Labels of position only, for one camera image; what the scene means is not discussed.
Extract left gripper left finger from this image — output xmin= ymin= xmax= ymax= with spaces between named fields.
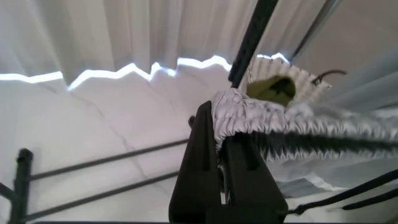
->
xmin=169 ymin=101 xmax=223 ymax=223

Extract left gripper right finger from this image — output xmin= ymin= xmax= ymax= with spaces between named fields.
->
xmin=222 ymin=133 xmax=289 ymax=223

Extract pale grey shorts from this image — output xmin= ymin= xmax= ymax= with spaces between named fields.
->
xmin=211 ymin=46 xmax=398 ymax=216

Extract green printed shirt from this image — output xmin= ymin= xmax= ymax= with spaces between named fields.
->
xmin=246 ymin=74 xmax=297 ymax=108

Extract white laundry basket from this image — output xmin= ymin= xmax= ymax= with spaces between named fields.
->
xmin=247 ymin=55 xmax=348 ymax=105

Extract black clothes rack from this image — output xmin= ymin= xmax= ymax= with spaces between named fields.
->
xmin=0 ymin=0 xmax=279 ymax=224

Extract white curtain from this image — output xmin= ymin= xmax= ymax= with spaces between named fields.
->
xmin=0 ymin=0 xmax=330 ymax=86

